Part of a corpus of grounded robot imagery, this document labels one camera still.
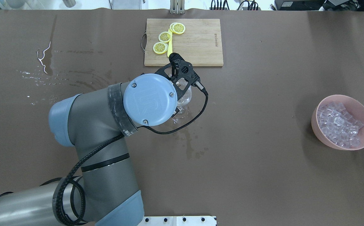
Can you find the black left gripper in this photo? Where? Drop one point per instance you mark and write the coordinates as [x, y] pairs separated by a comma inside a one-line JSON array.
[[176, 110]]

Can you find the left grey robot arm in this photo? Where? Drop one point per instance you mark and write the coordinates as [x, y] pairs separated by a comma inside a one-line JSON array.
[[102, 186]]

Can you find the clear wine glass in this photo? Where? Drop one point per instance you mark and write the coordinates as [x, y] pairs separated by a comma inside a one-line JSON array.
[[182, 105]]

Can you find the clear ice cubes pile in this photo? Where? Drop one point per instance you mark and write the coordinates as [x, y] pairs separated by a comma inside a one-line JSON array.
[[338, 125]]

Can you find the yellow plastic knife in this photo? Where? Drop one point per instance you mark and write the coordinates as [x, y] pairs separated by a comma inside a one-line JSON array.
[[170, 43]]

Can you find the middle lemon slice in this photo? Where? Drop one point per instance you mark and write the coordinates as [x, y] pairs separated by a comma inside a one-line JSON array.
[[165, 36]]

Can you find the bamboo cutting board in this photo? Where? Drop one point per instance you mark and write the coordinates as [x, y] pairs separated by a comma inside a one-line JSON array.
[[200, 44]]

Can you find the lemon slice under top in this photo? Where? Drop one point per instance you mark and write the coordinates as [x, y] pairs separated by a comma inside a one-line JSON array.
[[171, 27]]

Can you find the pink bowl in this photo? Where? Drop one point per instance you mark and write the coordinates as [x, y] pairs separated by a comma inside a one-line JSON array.
[[353, 106]]

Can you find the lemon slice near handle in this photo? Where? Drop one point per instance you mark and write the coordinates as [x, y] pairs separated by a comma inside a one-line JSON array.
[[160, 48]]

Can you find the aluminium frame post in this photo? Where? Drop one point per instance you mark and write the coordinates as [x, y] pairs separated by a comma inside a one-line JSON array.
[[177, 7]]

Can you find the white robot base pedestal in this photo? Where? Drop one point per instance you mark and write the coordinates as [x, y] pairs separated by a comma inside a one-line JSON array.
[[179, 221]]

